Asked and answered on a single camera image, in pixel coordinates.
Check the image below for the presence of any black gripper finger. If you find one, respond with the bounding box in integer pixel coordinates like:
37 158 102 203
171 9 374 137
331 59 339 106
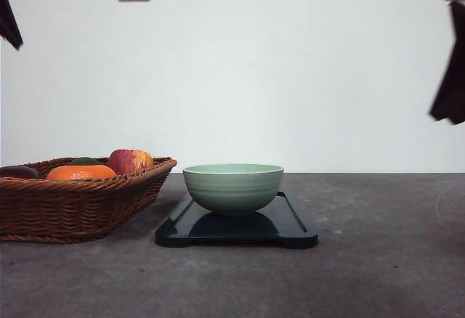
429 0 465 125
0 0 24 50

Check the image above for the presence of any dark purple fruit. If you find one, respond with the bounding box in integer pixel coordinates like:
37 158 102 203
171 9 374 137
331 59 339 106
0 166 39 179

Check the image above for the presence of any dark green fruit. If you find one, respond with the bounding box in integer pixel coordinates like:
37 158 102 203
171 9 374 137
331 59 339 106
69 157 103 165

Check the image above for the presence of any green ceramic bowl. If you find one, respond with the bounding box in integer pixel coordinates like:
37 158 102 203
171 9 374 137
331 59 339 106
182 163 284 214

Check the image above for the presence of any brown wicker basket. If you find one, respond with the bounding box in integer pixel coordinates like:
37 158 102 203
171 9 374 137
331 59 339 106
0 157 178 243

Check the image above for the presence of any dark blue rectangular tray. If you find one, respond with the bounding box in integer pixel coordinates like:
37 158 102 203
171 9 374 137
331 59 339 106
155 191 319 249

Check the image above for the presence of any orange tangerine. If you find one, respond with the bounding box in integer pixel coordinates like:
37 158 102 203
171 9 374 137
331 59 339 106
46 165 116 179

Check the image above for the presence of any red yellow apple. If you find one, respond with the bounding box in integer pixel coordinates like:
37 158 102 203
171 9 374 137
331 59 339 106
108 149 154 175

